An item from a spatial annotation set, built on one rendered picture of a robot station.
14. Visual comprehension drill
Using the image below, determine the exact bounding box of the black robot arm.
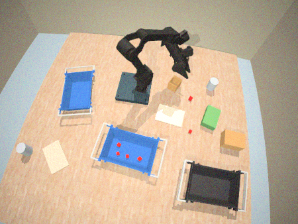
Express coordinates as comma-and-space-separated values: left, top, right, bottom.
116, 27, 193, 93

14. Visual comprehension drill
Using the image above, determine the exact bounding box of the green rectangular block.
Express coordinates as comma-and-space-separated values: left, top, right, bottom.
201, 105, 221, 131

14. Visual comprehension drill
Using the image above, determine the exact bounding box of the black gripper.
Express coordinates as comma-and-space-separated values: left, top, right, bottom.
170, 48, 191, 79

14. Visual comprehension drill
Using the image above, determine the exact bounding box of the orange block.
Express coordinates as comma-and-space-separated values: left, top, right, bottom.
220, 129, 246, 151

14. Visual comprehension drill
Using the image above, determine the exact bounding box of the grey cylinder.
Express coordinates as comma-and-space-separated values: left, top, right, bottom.
16, 142, 33, 156
207, 78, 219, 91

